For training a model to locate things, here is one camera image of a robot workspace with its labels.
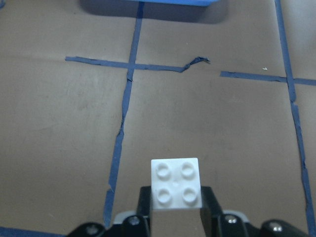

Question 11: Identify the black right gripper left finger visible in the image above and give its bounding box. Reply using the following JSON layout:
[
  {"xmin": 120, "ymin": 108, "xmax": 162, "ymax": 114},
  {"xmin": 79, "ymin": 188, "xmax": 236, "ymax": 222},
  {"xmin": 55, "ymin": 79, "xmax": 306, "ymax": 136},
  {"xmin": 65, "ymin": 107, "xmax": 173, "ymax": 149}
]
[{"xmin": 136, "ymin": 186, "xmax": 152, "ymax": 237}]

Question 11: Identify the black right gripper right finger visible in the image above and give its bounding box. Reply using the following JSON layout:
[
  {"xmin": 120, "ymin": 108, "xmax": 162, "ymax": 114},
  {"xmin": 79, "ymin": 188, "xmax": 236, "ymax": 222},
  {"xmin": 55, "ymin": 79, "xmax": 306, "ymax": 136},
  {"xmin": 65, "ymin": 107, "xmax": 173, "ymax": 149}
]
[{"xmin": 200, "ymin": 186, "xmax": 223, "ymax": 237}]

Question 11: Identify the white block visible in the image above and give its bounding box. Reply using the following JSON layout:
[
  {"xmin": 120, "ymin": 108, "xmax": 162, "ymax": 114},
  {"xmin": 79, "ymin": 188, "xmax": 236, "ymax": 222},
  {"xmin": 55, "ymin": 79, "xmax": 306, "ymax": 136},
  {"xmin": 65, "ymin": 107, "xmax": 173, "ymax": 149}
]
[{"xmin": 151, "ymin": 158, "xmax": 202, "ymax": 210}]

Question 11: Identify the blue plastic tray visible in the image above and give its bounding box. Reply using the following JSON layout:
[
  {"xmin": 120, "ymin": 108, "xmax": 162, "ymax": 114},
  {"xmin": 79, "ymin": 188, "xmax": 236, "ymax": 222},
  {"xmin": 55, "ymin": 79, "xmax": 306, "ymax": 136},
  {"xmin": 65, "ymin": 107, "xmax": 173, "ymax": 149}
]
[{"xmin": 134, "ymin": 0, "xmax": 218, "ymax": 7}]

